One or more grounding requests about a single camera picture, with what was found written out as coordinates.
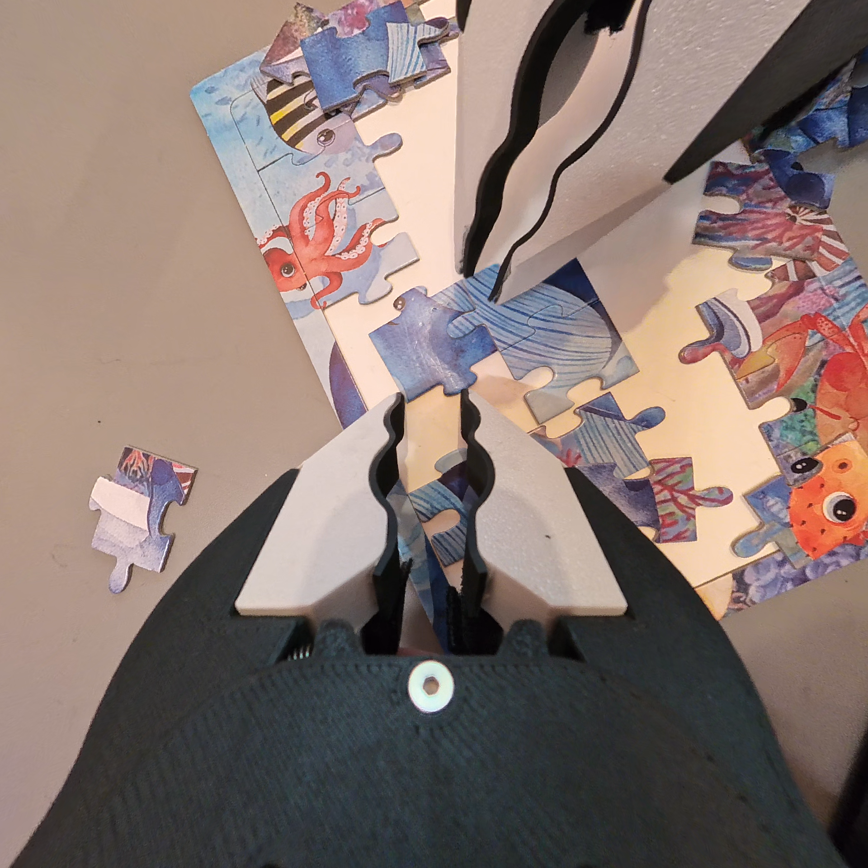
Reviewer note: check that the purple piece with white patch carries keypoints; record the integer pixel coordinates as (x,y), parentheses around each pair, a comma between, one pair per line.
(725,325)

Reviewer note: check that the octopus arms puzzle piece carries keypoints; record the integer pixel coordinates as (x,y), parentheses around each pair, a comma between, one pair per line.
(366,196)

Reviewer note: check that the ocean print puzzle tray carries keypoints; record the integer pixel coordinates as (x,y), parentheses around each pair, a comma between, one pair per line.
(692,420)

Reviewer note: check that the mottled blue puzzle piece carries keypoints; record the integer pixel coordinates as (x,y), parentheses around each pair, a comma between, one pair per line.
(841,115)
(346,64)

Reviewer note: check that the striped puzzle piece with notch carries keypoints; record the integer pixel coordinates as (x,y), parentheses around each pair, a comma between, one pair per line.
(441,515)

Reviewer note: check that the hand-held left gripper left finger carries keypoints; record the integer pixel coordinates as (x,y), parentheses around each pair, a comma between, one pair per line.
(319,542)

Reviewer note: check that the pale striped whale puzzle piece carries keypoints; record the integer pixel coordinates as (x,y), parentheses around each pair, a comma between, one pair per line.
(583,366)

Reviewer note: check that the dark blue puzzle piece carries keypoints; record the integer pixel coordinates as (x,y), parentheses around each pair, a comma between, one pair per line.
(566,278)
(800,176)

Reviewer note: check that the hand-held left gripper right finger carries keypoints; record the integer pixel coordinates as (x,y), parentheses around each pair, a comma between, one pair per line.
(542,542)

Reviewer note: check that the dark blue whale eye piece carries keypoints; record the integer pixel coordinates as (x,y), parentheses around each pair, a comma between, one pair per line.
(420,346)

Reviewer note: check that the grey purple puzzle piece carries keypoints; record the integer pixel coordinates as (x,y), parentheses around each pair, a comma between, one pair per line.
(288,41)

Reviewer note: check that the puzzle piece with peeling paper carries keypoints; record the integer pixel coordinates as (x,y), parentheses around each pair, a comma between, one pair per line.
(146,542)

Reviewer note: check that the joined crab pufferfish puzzle pieces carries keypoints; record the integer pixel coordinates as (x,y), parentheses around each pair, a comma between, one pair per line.
(841,380)

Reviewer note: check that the blue striped whale puzzle piece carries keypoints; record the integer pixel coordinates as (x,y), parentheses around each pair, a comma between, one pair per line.
(522,325)

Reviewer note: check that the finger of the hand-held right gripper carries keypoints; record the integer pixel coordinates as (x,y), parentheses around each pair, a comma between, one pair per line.
(692,68)
(488,81)

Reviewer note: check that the red coral teal puzzle piece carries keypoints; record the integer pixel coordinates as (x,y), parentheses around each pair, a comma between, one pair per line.
(685,495)

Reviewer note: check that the light blue striped puzzle piece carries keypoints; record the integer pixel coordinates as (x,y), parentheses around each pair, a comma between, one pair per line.
(407,47)

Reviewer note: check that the coral and shell puzzle piece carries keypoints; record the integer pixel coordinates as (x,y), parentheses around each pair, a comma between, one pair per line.
(766,224)

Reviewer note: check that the octopus body puzzle piece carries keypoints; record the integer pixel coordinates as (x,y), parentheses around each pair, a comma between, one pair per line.
(393,271)

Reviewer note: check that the striped piece with dark triangle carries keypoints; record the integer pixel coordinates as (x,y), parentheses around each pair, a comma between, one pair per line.
(610,434)

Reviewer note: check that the striped fish puzzle piece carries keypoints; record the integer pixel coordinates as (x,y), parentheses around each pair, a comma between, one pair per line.
(339,146)

